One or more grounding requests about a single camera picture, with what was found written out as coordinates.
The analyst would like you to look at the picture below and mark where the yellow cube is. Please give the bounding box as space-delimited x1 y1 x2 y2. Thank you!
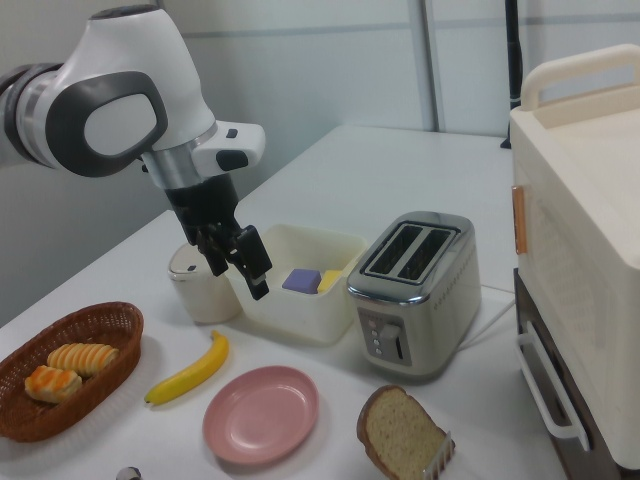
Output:
317 269 344 294

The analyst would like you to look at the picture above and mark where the brown wicker basket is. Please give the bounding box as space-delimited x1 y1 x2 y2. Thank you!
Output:
0 301 145 444

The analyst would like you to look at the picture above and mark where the white toaster power cable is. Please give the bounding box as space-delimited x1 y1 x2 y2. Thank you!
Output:
457 297 519 351

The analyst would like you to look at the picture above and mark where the black vertical pole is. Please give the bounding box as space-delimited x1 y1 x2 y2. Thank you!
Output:
501 0 524 149

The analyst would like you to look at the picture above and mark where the pink plate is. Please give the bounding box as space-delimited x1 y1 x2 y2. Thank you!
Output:
202 365 320 465

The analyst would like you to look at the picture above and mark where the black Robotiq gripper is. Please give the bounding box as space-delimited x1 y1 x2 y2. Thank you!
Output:
162 172 274 302

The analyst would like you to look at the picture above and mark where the metal toast rack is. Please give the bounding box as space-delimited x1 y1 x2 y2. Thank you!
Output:
422 430 454 480

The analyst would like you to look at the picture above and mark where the brown-crusted bread slice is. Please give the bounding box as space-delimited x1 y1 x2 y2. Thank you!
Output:
356 384 456 480

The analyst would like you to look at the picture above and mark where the white rectangular plastic box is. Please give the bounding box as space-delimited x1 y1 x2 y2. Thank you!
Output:
227 223 369 346

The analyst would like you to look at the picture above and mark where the striped bread roll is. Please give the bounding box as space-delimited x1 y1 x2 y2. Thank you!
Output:
47 342 120 378

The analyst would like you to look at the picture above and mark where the small white lidded bin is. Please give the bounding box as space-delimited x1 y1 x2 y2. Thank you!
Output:
167 243 244 324

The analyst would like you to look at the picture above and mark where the purple cube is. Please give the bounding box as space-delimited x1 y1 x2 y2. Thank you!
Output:
281 268 323 296

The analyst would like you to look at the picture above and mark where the orange-topped bread bun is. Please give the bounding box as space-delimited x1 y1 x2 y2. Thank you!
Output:
24 365 83 404

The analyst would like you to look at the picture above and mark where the yellow banana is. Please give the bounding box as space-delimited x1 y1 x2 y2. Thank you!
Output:
144 329 230 407

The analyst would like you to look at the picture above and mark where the silver two-slot toaster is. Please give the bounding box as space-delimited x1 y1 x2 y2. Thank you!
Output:
346 210 483 385

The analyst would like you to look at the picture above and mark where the cream and brown toy oven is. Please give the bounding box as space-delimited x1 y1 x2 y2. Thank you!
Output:
508 43 640 480

